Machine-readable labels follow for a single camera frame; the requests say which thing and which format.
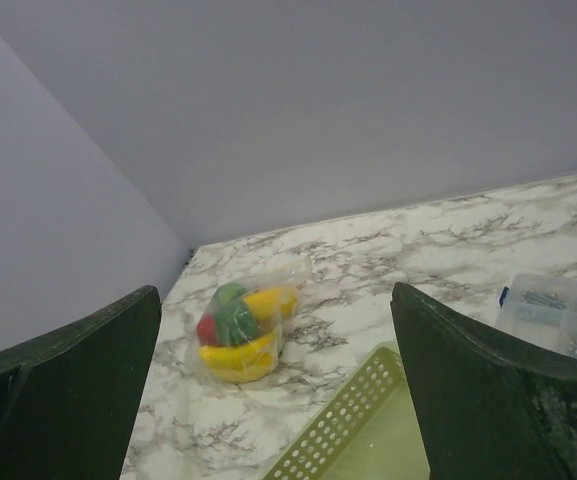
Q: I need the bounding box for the yellow lemon toy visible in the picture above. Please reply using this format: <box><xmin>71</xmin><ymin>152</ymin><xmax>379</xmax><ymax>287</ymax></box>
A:
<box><xmin>243</xmin><ymin>286</ymin><xmax>298</xmax><ymax>322</ymax></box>

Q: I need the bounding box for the green watermelon toy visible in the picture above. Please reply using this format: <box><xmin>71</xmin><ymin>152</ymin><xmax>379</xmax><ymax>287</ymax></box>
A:
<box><xmin>214</xmin><ymin>299</ymin><xmax>259</xmax><ymax>347</ymax></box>

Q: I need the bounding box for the red bell pepper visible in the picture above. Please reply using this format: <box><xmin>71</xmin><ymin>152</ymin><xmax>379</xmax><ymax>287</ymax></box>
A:
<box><xmin>195</xmin><ymin>313</ymin><xmax>219</xmax><ymax>346</ymax></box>

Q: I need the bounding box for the pale green plastic basket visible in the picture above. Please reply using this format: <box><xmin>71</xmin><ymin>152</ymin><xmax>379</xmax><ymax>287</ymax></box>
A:
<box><xmin>264</xmin><ymin>342</ymin><xmax>430</xmax><ymax>480</ymax></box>

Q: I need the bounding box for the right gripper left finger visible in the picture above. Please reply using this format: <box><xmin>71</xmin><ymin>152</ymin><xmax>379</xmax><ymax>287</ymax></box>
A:
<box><xmin>0</xmin><ymin>286</ymin><xmax>161</xmax><ymax>479</ymax></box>

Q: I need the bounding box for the clear zip top bag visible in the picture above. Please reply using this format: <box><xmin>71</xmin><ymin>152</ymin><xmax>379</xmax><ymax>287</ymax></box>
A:
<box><xmin>185</xmin><ymin>258</ymin><xmax>312</xmax><ymax>384</ymax></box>

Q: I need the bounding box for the green bell pepper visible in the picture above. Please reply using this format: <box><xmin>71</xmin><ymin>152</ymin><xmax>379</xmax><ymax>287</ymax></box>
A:
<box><xmin>213</xmin><ymin>283</ymin><xmax>248</xmax><ymax>307</ymax></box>

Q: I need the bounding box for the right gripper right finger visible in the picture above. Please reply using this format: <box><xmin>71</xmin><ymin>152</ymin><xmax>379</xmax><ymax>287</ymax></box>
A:
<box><xmin>391</xmin><ymin>282</ymin><xmax>577</xmax><ymax>479</ymax></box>

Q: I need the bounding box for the yellow banana bunch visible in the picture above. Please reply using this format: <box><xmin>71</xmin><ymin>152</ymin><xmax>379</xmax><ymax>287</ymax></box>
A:
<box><xmin>198</xmin><ymin>331</ymin><xmax>281</xmax><ymax>383</ymax></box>

